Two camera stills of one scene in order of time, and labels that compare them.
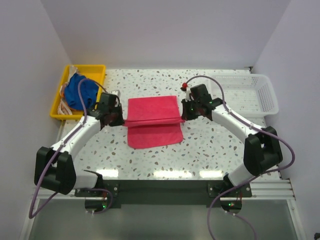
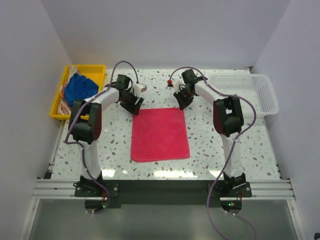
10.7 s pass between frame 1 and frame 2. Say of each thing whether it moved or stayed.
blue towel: stayed
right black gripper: moved
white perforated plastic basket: stayed
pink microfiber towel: moved
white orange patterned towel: stayed
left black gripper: moved
